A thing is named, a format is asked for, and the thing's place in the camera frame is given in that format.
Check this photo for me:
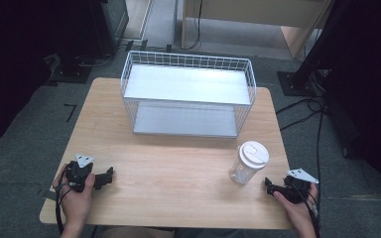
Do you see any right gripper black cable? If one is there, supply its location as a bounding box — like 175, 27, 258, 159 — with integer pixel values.
291, 179, 321, 238

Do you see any black floor cable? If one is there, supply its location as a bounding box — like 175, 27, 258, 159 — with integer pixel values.
279, 98, 326, 199
275, 96, 326, 116

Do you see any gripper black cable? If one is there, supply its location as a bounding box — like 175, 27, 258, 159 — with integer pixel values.
55, 164, 74, 236
291, 179, 321, 238

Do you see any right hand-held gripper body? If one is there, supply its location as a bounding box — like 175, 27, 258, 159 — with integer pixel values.
276, 168, 320, 204

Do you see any person's right hand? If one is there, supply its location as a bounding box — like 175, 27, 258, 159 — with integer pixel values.
272, 182, 320, 231

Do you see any clear cup with white lid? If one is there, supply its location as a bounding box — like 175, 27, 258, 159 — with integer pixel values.
228, 140, 271, 185

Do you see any black stand base plate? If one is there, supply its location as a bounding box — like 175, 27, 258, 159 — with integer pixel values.
49, 60, 93, 84
276, 70, 321, 98

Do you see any hanging black cable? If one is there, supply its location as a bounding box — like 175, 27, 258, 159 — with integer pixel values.
182, 0, 203, 52

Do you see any light wooden furniture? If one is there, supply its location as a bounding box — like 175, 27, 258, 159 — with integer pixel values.
180, 0, 333, 60

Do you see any dark cabinet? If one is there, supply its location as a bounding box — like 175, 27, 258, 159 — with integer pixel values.
54, 0, 130, 63

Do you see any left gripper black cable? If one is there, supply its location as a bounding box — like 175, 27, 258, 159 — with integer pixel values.
55, 164, 74, 236

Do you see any white wire basket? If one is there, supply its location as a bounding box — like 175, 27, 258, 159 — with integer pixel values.
119, 50, 258, 139

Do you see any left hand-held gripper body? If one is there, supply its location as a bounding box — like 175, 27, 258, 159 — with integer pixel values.
63, 153, 104, 193

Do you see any dark curtain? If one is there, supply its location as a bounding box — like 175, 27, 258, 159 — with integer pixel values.
0, 0, 95, 152
292, 0, 381, 212

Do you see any person's left hand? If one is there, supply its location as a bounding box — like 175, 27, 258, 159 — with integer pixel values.
52, 164, 97, 230

